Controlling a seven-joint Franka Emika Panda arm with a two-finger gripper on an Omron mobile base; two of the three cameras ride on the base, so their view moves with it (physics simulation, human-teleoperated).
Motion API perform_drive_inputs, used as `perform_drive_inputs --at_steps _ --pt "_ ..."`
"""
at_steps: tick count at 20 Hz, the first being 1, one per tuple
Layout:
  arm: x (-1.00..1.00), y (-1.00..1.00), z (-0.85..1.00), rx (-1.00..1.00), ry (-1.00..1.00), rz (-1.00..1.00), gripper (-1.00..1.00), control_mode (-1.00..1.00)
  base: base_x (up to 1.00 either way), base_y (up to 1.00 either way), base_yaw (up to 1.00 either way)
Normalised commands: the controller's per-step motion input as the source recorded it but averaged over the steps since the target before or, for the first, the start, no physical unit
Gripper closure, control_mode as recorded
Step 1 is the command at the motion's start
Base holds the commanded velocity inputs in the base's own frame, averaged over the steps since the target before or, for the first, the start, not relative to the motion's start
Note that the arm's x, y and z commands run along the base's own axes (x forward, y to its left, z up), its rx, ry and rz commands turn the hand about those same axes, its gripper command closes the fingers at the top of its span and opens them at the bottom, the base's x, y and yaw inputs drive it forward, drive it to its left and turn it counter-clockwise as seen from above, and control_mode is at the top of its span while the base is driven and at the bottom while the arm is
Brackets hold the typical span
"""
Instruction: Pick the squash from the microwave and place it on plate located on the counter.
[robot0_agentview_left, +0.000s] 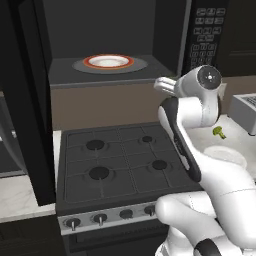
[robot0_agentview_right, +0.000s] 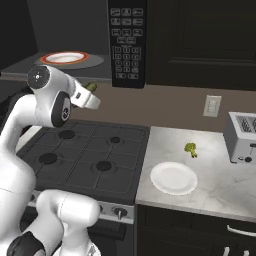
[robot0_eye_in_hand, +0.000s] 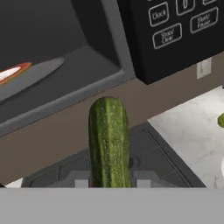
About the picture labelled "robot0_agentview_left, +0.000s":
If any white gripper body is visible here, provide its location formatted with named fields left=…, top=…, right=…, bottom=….
left=153, top=76, right=178, bottom=98

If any black microwave oven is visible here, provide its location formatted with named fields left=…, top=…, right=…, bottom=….
left=32, top=0, right=232, bottom=90

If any grey microwave turntable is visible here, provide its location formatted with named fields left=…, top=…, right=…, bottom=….
left=71, top=54, right=149, bottom=75

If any white plate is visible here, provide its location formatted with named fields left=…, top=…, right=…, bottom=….
left=203, top=145, right=248, bottom=170

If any black microwave door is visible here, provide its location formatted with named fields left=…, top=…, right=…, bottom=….
left=0, top=0, right=57, bottom=207

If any white bowl with orange rim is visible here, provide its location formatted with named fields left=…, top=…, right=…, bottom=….
left=82, top=53, right=136, bottom=71

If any green broccoli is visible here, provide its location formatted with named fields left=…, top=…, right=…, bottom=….
left=212, top=125, right=227, bottom=140

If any grey toaster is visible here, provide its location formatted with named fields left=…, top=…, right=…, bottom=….
left=227, top=93, right=256, bottom=136

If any black gas hob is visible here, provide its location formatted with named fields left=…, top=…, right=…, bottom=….
left=54, top=121, right=205, bottom=236

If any black stove knob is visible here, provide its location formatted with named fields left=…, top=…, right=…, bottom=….
left=119, top=208, right=134, bottom=220
left=92, top=213, right=108, bottom=227
left=65, top=217, right=82, bottom=232
left=143, top=204, right=158, bottom=217

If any black oven door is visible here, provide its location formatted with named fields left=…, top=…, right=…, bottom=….
left=61, top=222, right=172, bottom=256

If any dark base cupboard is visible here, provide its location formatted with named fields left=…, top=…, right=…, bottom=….
left=0, top=214, right=65, bottom=256

